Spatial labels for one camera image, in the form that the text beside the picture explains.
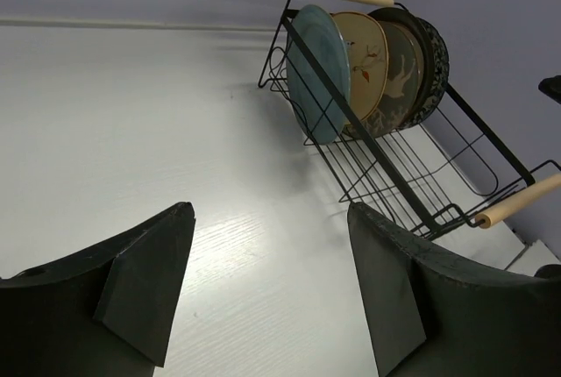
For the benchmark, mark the black wire dish rack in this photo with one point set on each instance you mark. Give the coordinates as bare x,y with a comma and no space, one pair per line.
401,174

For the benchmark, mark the dark rim cream plate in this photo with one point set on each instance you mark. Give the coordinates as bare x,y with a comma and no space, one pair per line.
411,23

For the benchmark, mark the blue floral pattern plate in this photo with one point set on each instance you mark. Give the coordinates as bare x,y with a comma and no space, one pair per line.
441,74

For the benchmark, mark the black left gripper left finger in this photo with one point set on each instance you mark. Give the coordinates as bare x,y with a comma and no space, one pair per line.
106,310

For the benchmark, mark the dark reindeer snowflake plate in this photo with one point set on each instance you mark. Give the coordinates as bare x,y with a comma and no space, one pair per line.
405,72

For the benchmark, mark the beige bird pattern plate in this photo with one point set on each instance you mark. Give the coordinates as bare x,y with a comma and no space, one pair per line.
368,60

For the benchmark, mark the blue-grey ceramic plate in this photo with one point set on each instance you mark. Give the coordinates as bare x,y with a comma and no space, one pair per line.
316,111

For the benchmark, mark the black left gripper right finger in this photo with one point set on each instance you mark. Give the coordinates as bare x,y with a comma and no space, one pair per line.
432,312

